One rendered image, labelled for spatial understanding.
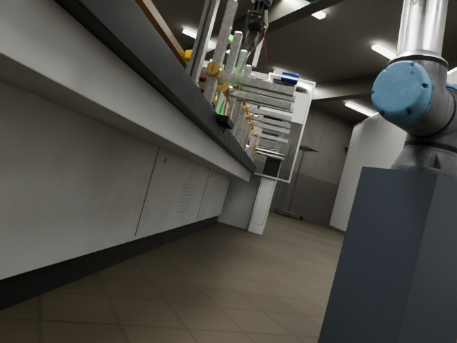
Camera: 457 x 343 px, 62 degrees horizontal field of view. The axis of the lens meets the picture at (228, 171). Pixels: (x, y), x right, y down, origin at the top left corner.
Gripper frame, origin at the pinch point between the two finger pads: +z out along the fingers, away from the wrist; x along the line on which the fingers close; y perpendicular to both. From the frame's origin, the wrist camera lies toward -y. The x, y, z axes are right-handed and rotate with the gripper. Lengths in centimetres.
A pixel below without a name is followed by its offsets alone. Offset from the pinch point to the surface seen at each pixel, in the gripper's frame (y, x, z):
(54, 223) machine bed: 66, -28, 78
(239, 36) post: -4.8, -7.1, -6.9
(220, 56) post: 20.5, -6.6, 11.3
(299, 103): -259, 22, -43
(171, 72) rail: 75, -3, 35
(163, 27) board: 42.4, -22.1, 12.8
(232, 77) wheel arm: 16.3, -0.8, 17.0
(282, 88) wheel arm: 16.2, 18.8, 17.2
